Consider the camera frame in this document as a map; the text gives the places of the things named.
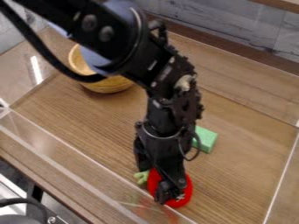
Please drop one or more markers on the green rectangular block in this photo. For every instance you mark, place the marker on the green rectangular block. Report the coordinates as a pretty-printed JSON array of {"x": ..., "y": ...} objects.
[{"x": 208, "y": 138}]

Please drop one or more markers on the clear acrylic front wall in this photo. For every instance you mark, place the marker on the clear acrylic front wall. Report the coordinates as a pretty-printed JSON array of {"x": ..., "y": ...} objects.
[{"x": 100, "y": 196}]

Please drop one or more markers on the black metal table frame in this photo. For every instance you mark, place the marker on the black metal table frame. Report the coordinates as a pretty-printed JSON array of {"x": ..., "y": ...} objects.
[{"x": 17, "y": 186}]

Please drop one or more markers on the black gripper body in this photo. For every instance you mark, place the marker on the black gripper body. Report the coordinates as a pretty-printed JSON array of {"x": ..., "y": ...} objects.
[{"x": 165, "y": 133}]

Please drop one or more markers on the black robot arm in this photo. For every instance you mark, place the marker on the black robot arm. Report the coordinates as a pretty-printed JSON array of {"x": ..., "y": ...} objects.
[{"x": 124, "y": 44}]

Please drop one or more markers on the red plush fruit green stem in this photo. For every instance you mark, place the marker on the red plush fruit green stem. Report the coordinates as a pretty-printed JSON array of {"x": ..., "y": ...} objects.
[{"x": 144, "y": 178}]

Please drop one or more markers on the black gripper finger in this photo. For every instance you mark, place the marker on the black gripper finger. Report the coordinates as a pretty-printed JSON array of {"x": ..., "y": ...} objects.
[
  {"x": 168, "y": 194},
  {"x": 141, "y": 160}
]

